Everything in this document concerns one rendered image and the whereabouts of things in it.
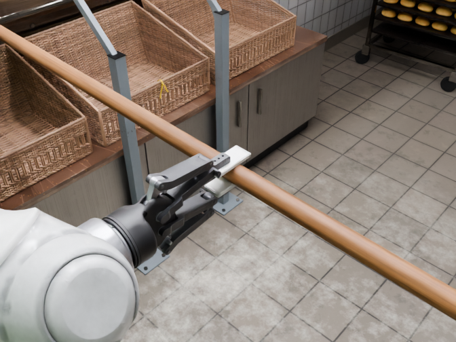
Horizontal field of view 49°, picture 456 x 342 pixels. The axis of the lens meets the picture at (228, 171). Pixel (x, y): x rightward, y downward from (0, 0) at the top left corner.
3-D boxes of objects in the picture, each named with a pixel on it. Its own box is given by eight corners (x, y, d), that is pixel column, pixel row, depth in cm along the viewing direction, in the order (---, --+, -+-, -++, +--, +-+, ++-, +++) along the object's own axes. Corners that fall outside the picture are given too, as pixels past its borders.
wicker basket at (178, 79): (32, 102, 205) (14, 39, 188) (138, 55, 238) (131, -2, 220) (105, 149, 180) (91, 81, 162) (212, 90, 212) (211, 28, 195)
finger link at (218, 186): (218, 194, 72) (218, 198, 72) (250, 172, 76) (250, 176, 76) (203, 185, 73) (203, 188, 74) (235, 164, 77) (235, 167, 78)
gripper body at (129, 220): (92, 206, 61) (150, 172, 67) (102, 252, 67) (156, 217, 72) (129, 237, 57) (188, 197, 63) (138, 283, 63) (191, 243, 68)
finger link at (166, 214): (142, 212, 66) (140, 205, 65) (201, 163, 71) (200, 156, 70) (161, 226, 64) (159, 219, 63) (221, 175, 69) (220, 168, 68)
